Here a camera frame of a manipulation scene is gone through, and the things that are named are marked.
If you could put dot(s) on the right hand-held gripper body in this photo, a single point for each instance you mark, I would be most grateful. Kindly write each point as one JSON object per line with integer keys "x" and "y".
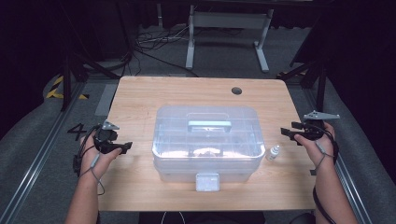
{"x": 314, "y": 129}

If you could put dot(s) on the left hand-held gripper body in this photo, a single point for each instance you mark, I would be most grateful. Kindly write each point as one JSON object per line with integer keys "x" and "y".
{"x": 106, "y": 137}

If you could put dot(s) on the small clear spray bottle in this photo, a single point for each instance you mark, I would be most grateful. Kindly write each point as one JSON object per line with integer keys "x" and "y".
{"x": 273, "y": 153}

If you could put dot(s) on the clear plastic storage box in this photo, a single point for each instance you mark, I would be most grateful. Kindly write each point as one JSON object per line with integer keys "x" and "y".
{"x": 207, "y": 146}

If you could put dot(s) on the person's right hand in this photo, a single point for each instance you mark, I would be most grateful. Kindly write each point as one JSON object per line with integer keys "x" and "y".
{"x": 323, "y": 149}

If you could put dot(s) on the person's left hand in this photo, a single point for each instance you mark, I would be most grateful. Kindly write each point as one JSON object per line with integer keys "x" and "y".
{"x": 93, "y": 161}

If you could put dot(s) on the black tape piece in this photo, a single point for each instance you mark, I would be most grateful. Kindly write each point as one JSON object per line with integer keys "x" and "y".
{"x": 312, "y": 172}

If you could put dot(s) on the black metal stand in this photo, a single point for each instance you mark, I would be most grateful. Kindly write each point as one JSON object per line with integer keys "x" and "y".
{"x": 320, "y": 84}
{"x": 67, "y": 81}

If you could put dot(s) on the yellow and black floor tape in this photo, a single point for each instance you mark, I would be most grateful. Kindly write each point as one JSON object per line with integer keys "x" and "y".
{"x": 55, "y": 93}

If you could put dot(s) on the person's dark clothing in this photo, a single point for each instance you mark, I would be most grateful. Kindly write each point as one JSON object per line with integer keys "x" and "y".
{"x": 214, "y": 218}

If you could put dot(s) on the white metal desk frame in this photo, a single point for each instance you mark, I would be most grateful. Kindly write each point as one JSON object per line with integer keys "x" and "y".
{"x": 229, "y": 20}

